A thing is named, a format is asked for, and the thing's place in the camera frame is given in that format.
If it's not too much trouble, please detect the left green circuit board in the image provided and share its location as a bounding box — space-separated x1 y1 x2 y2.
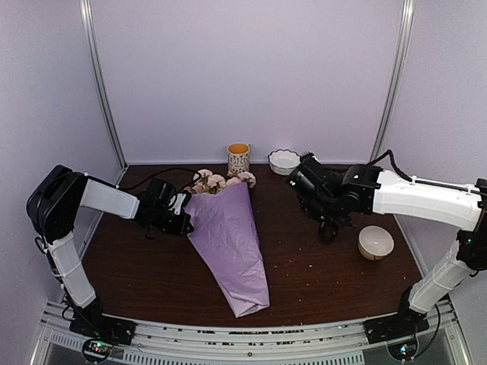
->
81 338 113 363

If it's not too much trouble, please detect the pale pink rose stem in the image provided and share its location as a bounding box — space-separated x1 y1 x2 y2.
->
184 169 227 195

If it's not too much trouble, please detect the left aluminium frame post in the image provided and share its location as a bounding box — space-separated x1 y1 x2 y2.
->
79 0 128 170

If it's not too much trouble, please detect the green circuit board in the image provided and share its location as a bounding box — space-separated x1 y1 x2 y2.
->
81 338 113 363
387 340 419 361

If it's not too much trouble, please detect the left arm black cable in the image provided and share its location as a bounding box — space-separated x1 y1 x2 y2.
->
117 167 203 191

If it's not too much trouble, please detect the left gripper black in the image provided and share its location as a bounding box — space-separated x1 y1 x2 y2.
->
152 205 193 236

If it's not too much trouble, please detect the patterned cup with orange inside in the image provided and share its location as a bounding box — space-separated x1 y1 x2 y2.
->
228 143 250 176

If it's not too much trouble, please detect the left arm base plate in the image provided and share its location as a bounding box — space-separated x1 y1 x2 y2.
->
69 316 136 345

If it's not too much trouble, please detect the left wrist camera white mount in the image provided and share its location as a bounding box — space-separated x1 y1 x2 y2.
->
168 191 192 215

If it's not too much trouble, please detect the right aluminium frame post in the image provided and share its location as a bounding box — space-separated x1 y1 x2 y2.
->
370 0 415 160

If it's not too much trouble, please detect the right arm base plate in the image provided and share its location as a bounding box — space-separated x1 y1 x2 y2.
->
363 314 429 344

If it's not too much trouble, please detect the pink carnation stem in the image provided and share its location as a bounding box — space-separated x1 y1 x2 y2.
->
226 171 256 189

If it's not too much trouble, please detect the right green circuit board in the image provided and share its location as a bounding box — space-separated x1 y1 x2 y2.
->
387 340 419 361

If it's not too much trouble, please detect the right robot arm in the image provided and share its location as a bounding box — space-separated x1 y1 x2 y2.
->
286 150 486 336

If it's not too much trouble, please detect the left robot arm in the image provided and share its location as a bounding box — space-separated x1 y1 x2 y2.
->
26 164 193 338

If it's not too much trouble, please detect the front aluminium rail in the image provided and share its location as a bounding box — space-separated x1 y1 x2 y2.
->
36 303 463 365

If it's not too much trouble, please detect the plain white bowl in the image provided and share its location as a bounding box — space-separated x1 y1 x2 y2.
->
358 225 395 261

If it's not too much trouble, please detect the aluminium frame post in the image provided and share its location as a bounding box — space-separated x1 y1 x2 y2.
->
370 0 415 160
79 0 128 170

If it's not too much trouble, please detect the purple wrapping paper sheet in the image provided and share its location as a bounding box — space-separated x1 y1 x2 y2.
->
186 182 270 318

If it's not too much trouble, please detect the white scalloped bowl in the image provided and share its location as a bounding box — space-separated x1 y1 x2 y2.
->
268 149 300 176

